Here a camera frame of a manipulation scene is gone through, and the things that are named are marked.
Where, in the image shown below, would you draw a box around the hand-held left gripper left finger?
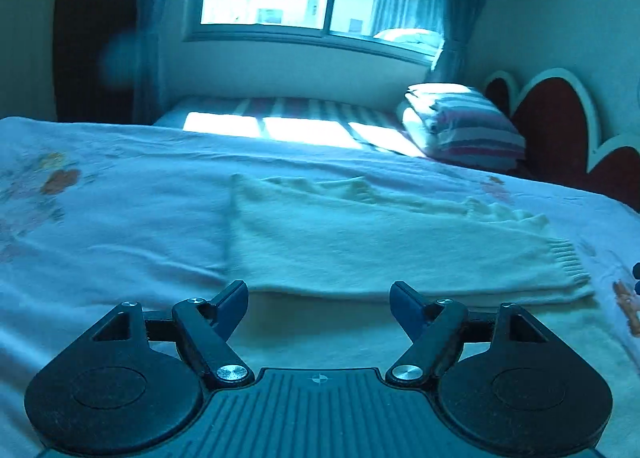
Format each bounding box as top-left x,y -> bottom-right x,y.
90,280 -> 254,387

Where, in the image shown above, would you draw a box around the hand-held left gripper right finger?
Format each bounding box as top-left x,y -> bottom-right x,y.
386,281 -> 551,385

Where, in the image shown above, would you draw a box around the cream knitted sweater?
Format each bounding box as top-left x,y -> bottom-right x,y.
227,174 -> 626,374

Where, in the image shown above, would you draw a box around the white printed blanket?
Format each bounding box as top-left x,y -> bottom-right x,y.
0,117 -> 640,458

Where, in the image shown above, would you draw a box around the striped folded pillows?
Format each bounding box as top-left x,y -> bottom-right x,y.
397,82 -> 527,173

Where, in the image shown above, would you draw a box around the striped bed mattress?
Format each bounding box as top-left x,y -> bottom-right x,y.
152,96 -> 431,159

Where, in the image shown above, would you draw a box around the red heart-shaped headboard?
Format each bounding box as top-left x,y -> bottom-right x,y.
482,68 -> 640,213

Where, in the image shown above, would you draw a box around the white pillow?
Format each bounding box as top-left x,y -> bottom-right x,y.
372,28 -> 445,52

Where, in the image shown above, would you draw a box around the dark wooden door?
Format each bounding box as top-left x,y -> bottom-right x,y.
52,0 -> 142,123

